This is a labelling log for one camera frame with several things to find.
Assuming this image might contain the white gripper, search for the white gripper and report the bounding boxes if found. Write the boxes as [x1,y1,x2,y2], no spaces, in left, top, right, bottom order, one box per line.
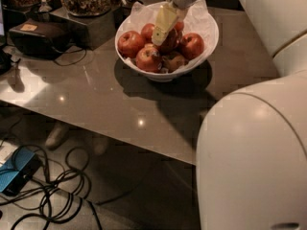
[152,0,197,46]

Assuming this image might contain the red apple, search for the red apple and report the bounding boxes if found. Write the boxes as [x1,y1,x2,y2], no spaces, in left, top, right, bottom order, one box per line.
[117,31,145,58]
[135,46,162,73]
[175,21,184,33]
[159,29,177,54]
[178,33,204,60]
[141,23,154,43]

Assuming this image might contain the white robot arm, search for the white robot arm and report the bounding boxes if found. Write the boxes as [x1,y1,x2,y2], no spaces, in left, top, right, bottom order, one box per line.
[196,0,307,230]

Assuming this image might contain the red apple back top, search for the red apple back top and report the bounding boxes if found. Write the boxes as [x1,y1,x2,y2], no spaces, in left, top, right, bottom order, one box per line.
[175,21,184,33]

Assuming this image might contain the yellowish apple front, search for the yellowish apple front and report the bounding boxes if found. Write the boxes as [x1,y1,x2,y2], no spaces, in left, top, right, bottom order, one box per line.
[162,51,188,73]

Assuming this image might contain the white bowl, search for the white bowl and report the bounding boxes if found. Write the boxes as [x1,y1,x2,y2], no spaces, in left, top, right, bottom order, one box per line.
[114,1,220,82]

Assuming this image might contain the white paper liner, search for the white paper liner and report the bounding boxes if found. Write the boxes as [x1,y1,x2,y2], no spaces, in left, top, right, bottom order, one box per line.
[121,0,216,75]

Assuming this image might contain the dark box stand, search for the dark box stand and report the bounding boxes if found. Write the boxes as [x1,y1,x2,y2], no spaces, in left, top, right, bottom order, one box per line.
[50,8,116,50]

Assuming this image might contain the metal scoop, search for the metal scoop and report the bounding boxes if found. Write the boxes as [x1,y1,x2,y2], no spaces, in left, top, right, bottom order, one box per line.
[38,0,52,12]

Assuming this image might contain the black device with label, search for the black device with label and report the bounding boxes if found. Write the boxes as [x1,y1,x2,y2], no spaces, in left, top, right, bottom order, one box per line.
[9,19,71,59]

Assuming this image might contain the white shoe under table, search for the white shoe under table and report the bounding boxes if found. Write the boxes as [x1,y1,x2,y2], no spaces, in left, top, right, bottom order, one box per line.
[45,122,69,150]

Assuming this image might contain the blue electronics box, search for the blue electronics box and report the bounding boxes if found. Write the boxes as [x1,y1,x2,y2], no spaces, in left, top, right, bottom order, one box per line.
[0,148,41,196]

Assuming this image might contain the black cable on table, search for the black cable on table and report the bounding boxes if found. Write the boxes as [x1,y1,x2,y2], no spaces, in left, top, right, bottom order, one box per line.
[52,46,88,67]

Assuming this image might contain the black floor cables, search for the black floor cables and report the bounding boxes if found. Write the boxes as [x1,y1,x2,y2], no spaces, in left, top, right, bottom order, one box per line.
[0,117,104,230]

